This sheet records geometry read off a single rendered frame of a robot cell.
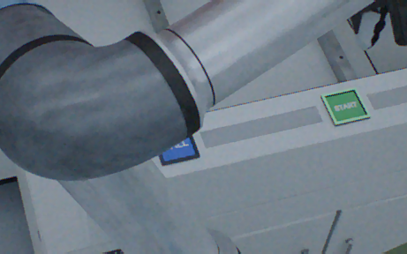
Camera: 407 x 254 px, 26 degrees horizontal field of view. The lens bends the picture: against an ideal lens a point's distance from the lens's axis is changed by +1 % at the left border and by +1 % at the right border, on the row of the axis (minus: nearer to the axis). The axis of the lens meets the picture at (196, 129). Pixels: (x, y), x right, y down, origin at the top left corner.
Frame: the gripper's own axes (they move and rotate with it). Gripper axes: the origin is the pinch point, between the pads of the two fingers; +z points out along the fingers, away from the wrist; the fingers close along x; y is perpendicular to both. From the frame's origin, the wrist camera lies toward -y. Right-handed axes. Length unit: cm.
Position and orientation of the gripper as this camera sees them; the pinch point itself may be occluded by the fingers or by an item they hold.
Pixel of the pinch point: (370, 46)
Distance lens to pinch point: 119.7
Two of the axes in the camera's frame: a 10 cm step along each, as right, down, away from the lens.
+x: -9.5, 2.1, -2.2
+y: -3.0, -7.9, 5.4
